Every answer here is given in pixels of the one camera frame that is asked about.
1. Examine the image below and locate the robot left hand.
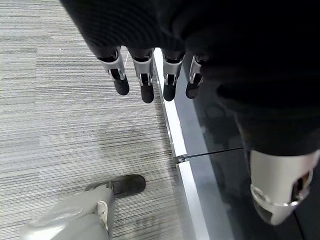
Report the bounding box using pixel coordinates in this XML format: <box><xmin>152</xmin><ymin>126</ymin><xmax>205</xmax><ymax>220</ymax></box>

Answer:
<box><xmin>59</xmin><ymin>0</ymin><xmax>320</xmax><ymax>227</ymax></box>

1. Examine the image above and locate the dark glass panel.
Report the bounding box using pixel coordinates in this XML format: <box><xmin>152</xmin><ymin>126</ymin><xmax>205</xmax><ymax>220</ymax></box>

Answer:
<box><xmin>174</xmin><ymin>51</ymin><xmax>320</xmax><ymax>240</ymax></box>

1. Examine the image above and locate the silver aluminium frame rail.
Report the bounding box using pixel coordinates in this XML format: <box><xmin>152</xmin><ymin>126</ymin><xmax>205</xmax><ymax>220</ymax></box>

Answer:
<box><xmin>152</xmin><ymin>47</ymin><xmax>210</xmax><ymax>240</ymax></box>

